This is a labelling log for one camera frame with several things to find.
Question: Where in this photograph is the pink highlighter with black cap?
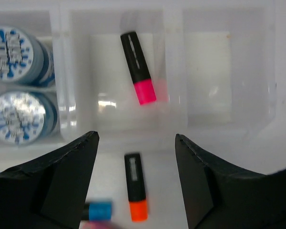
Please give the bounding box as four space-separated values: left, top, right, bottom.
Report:
120 31 156 105

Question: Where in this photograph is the blue cleaning gel jar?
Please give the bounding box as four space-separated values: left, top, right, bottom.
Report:
0 25 55 87
0 90 60 146

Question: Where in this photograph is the orange highlighter with black cap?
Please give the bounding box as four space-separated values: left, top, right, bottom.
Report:
124 153 148 222

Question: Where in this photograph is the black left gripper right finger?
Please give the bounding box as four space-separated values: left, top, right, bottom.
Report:
175 134 286 229

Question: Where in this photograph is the clear three-compartment plastic organizer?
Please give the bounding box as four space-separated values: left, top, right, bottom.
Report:
0 0 279 156

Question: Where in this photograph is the blue highlighter with black cap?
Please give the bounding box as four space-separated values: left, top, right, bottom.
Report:
81 200 112 221

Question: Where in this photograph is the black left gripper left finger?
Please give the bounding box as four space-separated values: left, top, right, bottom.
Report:
0 131 99 229

